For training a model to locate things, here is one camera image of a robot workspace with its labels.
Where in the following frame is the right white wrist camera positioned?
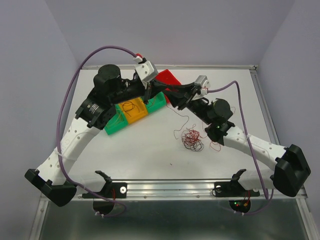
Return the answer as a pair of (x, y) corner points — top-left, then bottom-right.
(194, 75), (210, 96)

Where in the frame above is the aluminium front rail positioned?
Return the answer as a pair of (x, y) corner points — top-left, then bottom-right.
(39, 177), (308, 201)

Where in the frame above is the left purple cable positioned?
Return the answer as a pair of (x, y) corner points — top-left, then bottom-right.
(56, 45), (141, 218)

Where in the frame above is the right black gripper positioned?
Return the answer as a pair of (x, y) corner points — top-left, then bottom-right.
(163, 81), (214, 126)

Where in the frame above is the green bin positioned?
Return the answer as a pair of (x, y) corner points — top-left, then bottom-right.
(104, 108), (129, 135)
(145, 92), (167, 114)

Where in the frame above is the red wire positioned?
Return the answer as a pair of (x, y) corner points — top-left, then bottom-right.
(166, 104), (236, 152)

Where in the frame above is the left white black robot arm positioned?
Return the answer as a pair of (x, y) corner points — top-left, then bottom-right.
(24, 62), (181, 207)

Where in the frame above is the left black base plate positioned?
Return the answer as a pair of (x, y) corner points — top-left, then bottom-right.
(97, 182), (128, 199)

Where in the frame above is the dark brown wire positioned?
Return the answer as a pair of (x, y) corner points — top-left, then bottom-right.
(122, 100), (142, 116)

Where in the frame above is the yellow bin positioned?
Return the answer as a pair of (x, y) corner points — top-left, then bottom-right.
(118, 97), (148, 125)

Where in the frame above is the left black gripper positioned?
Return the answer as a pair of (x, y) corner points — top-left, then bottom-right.
(110, 77), (168, 105)

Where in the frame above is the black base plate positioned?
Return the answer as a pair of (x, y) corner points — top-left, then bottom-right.
(97, 182), (128, 199)
(211, 181), (260, 198)

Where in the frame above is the red bin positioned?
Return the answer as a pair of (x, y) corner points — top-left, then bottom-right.
(155, 69), (181, 104)

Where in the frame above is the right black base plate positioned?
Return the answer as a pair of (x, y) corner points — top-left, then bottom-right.
(211, 181), (260, 198)

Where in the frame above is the leftmost green bin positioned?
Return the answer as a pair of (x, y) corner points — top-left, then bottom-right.
(104, 108), (129, 135)

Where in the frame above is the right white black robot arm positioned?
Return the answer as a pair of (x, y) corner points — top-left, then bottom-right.
(163, 80), (311, 197)

